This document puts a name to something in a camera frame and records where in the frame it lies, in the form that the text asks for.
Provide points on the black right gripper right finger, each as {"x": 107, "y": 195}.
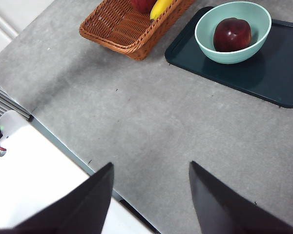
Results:
{"x": 222, "y": 212}

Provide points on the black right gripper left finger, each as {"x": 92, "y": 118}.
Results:
{"x": 83, "y": 209}

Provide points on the teal ceramic bowl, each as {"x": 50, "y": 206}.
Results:
{"x": 205, "y": 36}

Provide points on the dark red plum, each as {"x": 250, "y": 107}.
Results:
{"x": 232, "y": 35}

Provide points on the grey ribbed metal panel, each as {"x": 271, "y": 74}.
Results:
{"x": 5, "y": 104}

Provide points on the dark rectangular tray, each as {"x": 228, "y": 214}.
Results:
{"x": 271, "y": 73}

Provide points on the brown woven wicker basket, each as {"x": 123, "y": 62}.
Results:
{"x": 119, "y": 29}

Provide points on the yellow banana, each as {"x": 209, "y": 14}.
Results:
{"x": 160, "y": 9}

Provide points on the red and yellow apple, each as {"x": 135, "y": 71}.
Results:
{"x": 142, "y": 5}

